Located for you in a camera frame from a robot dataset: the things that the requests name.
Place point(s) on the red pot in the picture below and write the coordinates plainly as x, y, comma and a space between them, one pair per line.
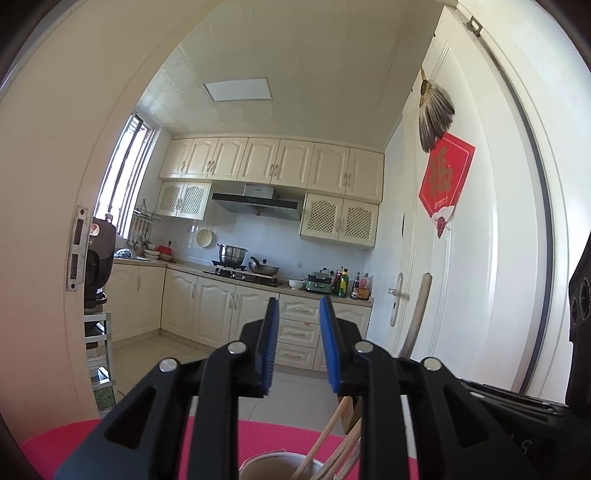
165, 253

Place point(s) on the wide lattice-door wall cabinet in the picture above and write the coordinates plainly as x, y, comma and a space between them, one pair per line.
339, 220

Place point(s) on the pink tablecloth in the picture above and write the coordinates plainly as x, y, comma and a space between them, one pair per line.
55, 457

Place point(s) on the yellow-green bottle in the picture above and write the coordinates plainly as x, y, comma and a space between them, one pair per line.
344, 285

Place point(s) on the round cream plate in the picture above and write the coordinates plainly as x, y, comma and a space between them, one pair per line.
204, 238

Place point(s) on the black kitchen appliance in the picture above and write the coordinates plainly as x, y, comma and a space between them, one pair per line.
99, 258

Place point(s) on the narrow lattice-door wall cabinet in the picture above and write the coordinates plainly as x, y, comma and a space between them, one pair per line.
182, 199

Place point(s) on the brown sauce bottle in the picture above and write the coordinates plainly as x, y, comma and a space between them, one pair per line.
336, 281

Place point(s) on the hanging utensil rack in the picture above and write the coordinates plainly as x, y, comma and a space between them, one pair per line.
141, 226

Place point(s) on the dark sauce bottle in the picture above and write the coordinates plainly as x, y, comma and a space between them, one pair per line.
355, 287

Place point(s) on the brown feather fan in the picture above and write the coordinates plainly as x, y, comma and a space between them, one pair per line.
434, 120

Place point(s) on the white bowl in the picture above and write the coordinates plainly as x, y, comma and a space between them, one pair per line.
296, 284

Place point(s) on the cream base cabinets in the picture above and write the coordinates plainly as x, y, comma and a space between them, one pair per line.
212, 300

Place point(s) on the dark wok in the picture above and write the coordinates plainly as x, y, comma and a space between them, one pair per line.
264, 267

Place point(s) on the green electric cooker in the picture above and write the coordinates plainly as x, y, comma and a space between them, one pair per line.
318, 285

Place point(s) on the red paper door decoration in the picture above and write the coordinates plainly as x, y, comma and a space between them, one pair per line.
445, 177

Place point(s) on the metal door latch plate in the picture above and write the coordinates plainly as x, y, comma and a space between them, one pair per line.
77, 249

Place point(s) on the white metal shelf rack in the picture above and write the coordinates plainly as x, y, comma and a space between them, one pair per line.
97, 341

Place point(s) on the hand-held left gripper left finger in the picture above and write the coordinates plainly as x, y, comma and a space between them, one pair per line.
270, 346

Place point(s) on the pink cup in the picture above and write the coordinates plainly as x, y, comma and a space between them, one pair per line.
277, 468

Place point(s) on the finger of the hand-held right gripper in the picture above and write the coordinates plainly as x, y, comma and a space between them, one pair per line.
521, 400

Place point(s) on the metal door rail bracket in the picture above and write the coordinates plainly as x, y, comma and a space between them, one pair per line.
473, 25

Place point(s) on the row of cream wall cabinets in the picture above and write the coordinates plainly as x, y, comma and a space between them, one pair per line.
277, 161

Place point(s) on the bunch of wooden chopsticks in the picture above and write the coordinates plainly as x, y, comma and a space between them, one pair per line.
322, 438

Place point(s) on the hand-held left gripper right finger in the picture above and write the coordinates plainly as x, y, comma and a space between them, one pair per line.
328, 346

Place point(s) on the gas stove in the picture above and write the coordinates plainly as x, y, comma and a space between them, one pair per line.
240, 274

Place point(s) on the kitchen window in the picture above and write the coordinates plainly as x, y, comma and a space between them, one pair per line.
124, 184

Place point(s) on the steel cooking pot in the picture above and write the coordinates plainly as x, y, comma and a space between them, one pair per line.
232, 254

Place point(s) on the red-label sauce bottle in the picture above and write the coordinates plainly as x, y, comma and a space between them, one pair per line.
365, 288

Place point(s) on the steel range hood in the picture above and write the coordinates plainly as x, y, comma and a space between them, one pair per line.
258, 201

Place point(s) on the white sliding door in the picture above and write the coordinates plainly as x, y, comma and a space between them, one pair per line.
46, 161

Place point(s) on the steel basin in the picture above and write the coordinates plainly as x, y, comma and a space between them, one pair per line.
123, 253

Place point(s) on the ceiling light panel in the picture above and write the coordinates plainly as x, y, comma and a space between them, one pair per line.
238, 90

